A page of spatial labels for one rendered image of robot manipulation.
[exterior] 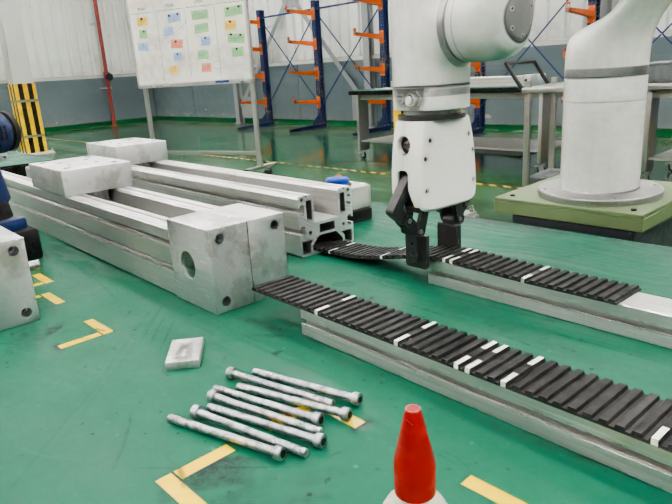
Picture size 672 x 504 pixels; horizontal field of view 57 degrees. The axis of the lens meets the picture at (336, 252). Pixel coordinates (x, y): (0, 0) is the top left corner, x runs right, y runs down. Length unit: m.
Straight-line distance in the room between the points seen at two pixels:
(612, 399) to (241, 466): 0.24
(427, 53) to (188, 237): 0.32
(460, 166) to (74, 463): 0.48
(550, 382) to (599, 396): 0.03
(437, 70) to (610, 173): 0.44
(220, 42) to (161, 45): 0.75
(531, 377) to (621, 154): 0.63
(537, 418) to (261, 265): 0.36
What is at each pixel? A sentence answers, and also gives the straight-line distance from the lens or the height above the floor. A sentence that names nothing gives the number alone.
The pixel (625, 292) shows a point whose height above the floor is 0.81.
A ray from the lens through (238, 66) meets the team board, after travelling 6.36.
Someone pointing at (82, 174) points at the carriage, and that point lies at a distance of 1.03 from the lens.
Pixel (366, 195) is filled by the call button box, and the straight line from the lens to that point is 1.03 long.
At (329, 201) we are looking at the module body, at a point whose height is 0.84.
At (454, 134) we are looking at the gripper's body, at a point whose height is 0.95.
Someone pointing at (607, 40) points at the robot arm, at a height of 1.04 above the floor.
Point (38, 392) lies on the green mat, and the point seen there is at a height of 0.78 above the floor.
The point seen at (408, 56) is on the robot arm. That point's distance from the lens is 0.67.
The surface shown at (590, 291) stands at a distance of 0.63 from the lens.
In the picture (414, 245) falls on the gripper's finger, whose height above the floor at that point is 0.83.
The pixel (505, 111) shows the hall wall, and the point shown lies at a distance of 9.46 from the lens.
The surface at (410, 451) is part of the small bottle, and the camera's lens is 0.25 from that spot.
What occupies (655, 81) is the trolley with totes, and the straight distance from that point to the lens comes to 3.58.
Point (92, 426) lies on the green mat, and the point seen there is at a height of 0.78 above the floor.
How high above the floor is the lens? 1.03
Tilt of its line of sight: 17 degrees down
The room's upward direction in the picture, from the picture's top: 4 degrees counter-clockwise
